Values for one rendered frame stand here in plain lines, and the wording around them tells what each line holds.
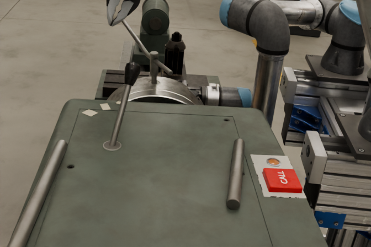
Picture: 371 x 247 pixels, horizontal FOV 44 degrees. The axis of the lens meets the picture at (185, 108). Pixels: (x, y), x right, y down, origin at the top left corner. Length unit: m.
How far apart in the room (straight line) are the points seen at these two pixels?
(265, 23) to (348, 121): 0.36
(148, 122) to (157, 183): 0.22
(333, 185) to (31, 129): 2.59
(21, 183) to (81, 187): 2.18
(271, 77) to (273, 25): 0.16
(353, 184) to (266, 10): 0.54
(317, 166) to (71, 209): 0.72
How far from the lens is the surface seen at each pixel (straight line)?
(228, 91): 1.53
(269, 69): 1.39
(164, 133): 0.97
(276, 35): 1.35
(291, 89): 1.71
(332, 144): 1.36
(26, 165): 3.13
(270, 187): 0.84
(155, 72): 1.22
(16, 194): 2.90
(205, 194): 0.81
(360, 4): 1.08
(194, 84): 1.91
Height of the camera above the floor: 1.74
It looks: 27 degrees down
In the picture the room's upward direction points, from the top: 6 degrees clockwise
